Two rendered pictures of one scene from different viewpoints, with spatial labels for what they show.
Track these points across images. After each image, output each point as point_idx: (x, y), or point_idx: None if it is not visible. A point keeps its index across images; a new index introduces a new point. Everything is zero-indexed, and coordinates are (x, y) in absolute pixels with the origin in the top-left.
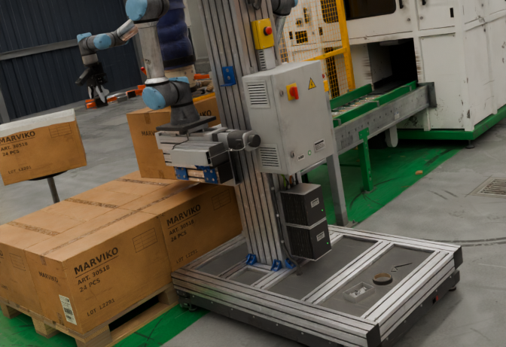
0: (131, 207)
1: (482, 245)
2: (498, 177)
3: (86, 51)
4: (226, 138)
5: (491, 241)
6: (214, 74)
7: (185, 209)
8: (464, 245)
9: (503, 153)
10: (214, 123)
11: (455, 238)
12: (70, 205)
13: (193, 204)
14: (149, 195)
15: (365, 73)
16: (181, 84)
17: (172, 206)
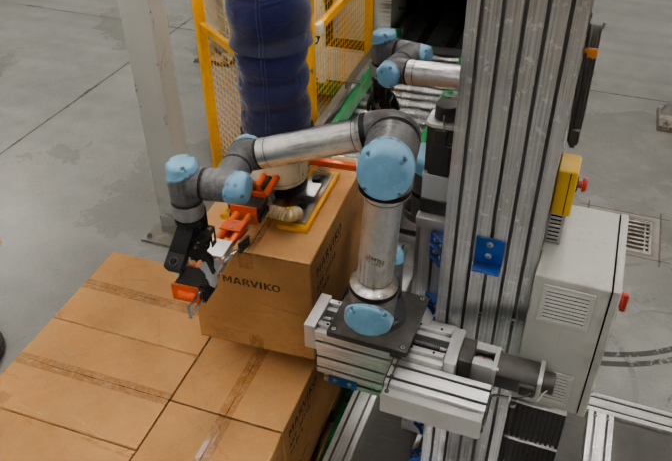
0: (202, 401)
1: (660, 362)
2: (599, 206)
3: (191, 201)
4: (494, 374)
5: (666, 353)
6: (450, 239)
7: (304, 396)
8: (639, 364)
9: (577, 150)
10: (342, 240)
11: (620, 348)
12: (48, 386)
13: (311, 380)
14: (210, 355)
15: (382, 3)
16: (399, 269)
17: (292, 403)
